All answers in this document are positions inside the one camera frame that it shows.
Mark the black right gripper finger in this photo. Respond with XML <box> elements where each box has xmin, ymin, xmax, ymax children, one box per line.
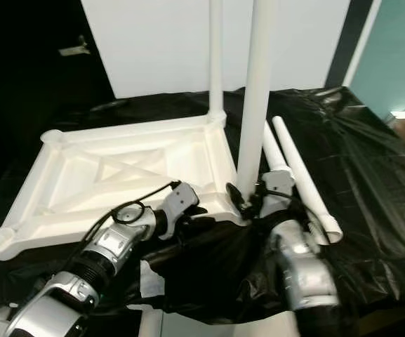
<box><xmin>225</xmin><ymin>183</ymin><xmax>249</xmax><ymax>216</ymax></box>

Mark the white tapered table leg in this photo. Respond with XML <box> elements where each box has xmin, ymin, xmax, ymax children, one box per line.
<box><xmin>261</xmin><ymin>121</ymin><xmax>295</xmax><ymax>173</ymax></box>
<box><xmin>207</xmin><ymin>0</ymin><xmax>226</xmax><ymax>124</ymax></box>
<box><xmin>235</xmin><ymin>0</ymin><xmax>277</xmax><ymax>199</ymax></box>
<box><xmin>272</xmin><ymin>115</ymin><xmax>344</xmax><ymax>244</ymax></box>

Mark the white plastic table top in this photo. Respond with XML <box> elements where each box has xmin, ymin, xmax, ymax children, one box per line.
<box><xmin>0</xmin><ymin>114</ymin><xmax>250</xmax><ymax>263</ymax></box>

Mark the black plastic table cover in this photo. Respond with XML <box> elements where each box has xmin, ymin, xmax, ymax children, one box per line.
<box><xmin>0</xmin><ymin>86</ymin><xmax>405</xmax><ymax>327</ymax></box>

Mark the teal glass panel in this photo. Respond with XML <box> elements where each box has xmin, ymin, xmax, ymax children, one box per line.
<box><xmin>350</xmin><ymin>0</ymin><xmax>405</xmax><ymax>117</ymax></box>

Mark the black door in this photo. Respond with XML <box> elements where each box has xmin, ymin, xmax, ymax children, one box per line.
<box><xmin>0</xmin><ymin>0</ymin><xmax>116</xmax><ymax>183</ymax></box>

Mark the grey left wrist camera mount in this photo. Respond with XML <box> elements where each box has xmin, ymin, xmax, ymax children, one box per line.
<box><xmin>159</xmin><ymin>182</ymin><xmax>201</xmax><ymax>242</ymax></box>

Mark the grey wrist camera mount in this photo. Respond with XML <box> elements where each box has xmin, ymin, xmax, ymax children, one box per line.
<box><xmin>258</xmin><ymin>168</ymin><xmax>296</xmax><ymax>218</ymax></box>
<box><xmin>159</xmin><ymin>182</ymin><xmax>201</xmax><ymax>242</ymax></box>

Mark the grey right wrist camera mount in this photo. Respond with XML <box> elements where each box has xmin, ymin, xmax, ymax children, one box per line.
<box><xmin>258</xmin><ymin>168</ymin><xmax>296</xmax><ymax>218</ymax></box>

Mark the black wall pillar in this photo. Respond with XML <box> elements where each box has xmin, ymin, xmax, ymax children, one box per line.
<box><xmin>324</xmin><ymin>0</ymin><xmax>379</xmax><ymax>89</ymax></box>

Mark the silver door handle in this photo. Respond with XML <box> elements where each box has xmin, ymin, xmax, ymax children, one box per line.
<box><xmin>58</xmin><ymin>35</ymin><xmax>91</xmax><ymax>57</ymax></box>

